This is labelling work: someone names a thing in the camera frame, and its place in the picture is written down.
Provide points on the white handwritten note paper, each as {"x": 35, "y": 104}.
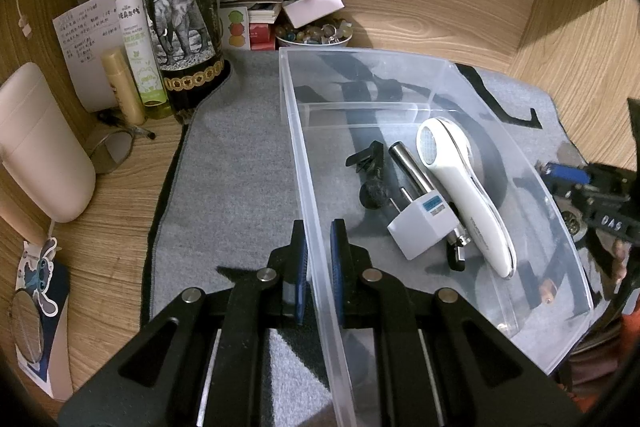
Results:
{"x": 84, "y": 34}

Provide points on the white card on bowl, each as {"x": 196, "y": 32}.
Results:
{"x": 303, "y": 12}

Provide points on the dark wine bottle elephant label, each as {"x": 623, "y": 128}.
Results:
{"x": 187, "y": 43}

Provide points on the blue cartoon sticker card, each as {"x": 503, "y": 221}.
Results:
{"x": 39, "y": 319}

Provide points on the green spray bottle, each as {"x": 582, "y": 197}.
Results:
{"x": 134, "y": 27}

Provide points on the bowl of small trinkets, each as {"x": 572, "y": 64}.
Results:
{"x": 328, "y": 32}

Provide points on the beige lip balm tube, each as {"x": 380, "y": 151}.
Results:
{"x": 125, "y": 90}

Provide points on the clear plastic storage box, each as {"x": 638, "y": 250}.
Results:
{"x": 337, "y": 102}

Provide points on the black clip holder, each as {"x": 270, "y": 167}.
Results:
{"x": 373, "y": 192}

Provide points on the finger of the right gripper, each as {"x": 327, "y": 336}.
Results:
{"x": 564, "y": 174}

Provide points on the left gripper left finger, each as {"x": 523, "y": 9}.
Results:
{"x": 270, "y": 298}

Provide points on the round wire glasses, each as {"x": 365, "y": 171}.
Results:
{"x": 112, "y": 140}

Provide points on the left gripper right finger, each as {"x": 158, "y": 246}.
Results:
{"x": 369, "y": 298}

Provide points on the white handheld massager device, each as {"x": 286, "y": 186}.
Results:
{"x": 446, "y": 152}

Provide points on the grey mat with black letters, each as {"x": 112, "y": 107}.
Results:
{"x": 232, "y": 200}

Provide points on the white plug adapter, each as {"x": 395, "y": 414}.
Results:
{"x": 425, "y": 222}

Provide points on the silver metal cylinder tool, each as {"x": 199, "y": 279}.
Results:
{"x": 457, "y": 239}

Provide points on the pink tumbler cup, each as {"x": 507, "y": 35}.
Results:
{"x": 40, "y": 151}

